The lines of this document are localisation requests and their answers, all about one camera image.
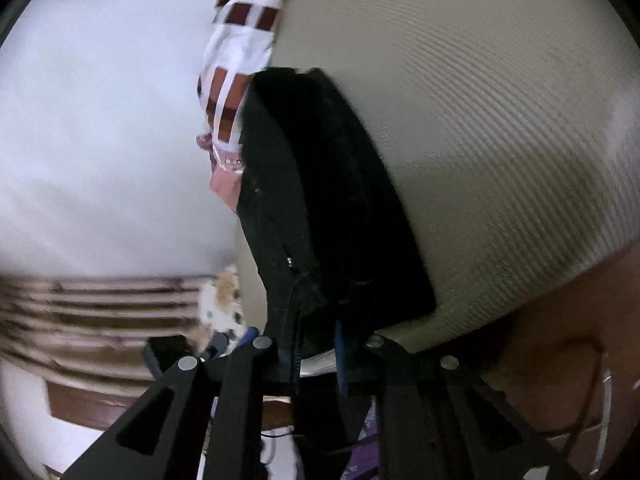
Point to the black pants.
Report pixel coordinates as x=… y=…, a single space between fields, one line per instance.
x=326 y=227

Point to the beige woven mattress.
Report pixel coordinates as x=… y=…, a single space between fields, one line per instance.
x=510 y=129

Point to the striped beige curtain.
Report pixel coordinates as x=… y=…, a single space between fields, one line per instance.
x=84 y=338

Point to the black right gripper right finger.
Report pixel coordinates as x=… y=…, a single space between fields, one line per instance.
x=436 y=417

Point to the floral white pillow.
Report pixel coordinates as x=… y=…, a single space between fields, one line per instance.
x=219 y=311

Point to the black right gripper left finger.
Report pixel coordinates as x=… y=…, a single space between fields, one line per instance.
x=202 y=419

